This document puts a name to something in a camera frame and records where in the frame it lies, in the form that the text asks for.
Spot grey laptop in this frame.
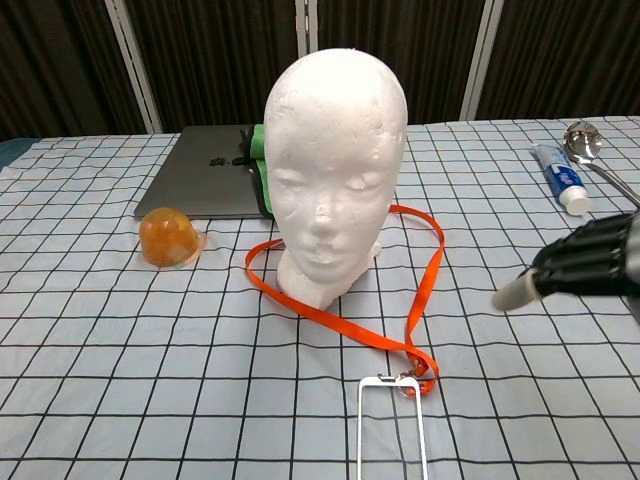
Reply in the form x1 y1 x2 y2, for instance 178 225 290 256
133 124 271 221

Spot white badge holder frame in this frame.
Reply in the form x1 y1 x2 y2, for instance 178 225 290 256
355 374 430 480

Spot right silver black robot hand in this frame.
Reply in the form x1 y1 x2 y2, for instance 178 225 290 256
492 208 640 321

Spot blue white toothpaste tube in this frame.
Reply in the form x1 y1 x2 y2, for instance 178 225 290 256
530 142 592 217

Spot black folding screen white frame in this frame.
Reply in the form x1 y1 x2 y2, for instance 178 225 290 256
0 0 640 144

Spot white foam mannequin head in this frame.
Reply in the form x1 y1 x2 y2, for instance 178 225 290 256
263 48 407 310

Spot green microfiber cloth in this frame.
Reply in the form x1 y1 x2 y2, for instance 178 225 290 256
239 123 274 217

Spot metal ladle black handle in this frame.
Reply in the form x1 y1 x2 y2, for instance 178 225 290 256
562 119 640 209

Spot orange ball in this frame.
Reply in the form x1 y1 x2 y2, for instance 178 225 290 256
138 207 207 269

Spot orange lanyard strap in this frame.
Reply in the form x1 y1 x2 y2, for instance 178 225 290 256
244 203 447 396

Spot blue table pad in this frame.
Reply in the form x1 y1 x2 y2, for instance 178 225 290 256
0 137 39 174

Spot checkered light blue tablecloth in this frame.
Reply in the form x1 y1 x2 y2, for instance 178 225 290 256
0 114 640 480

